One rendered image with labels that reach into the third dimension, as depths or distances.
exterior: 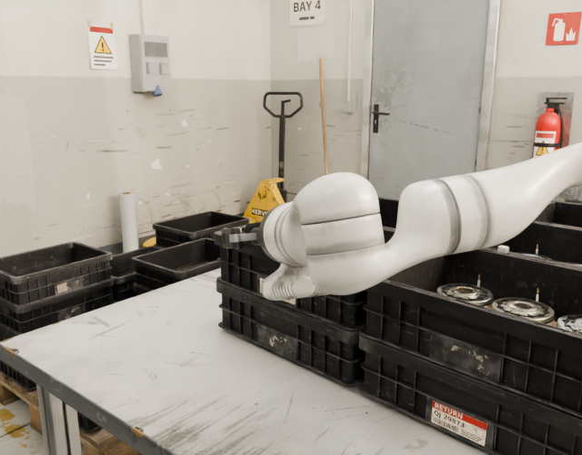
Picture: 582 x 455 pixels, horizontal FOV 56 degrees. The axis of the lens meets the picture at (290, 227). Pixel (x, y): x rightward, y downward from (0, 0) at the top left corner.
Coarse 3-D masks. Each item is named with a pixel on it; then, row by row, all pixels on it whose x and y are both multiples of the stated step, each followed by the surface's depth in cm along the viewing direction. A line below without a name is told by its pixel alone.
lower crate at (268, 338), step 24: (240, 312) 119; (264, 312) 114; (288, 312) 107; (240, 336) 119; (264, 336) 114; (288, 336) 109; (312, 336) 105; (336, 336) 99; (312, 360) 106; (336, 360) 102; (360, 360) 101
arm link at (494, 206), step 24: (576, 144) 52; (504, 168) 50; (528, 168) 50; (552, 168) 50; (576, 168) 51; (456, 192) 47; (480, 192) 47; (504, 192) 48; (528, 192) 48; (552, 192) 50; (480, 216) 47; (504, 216) 47; (528, 216) 49; (480, 240) 48; (504, 240) 49
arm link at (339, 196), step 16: (336, 176) 46; (352, 176) 46; (304, 192) 47; (320, 192) 46; (336, 192) 45; (352, 192) 45; (368, 192) 46; (288, 208) 59; (304, 208) 47; (320, 208) 45; (336, 208) 45; (352, 208) 45; (368, 208) 46; (288, 224) 54; (304, 224) 47; (288, 240) 54; (288, 256) 57; (304, 256) 54
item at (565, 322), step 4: (564, 316) 93; (568, 316) 93; (572, 316) 93; (576, 316) 93; (580, 316) 93; (560, 320) 91; (564, 320) 91; (568, 320) 91; (572, 320) 91; (560, 324) 90; (564, 324) 90; (568, 324) 90; (572, 324) 90; (560, 328) 89; (564, 328) 88; (568, 328) 89; (572, 328) 88; (576, 328) 88; (580, 332) 87
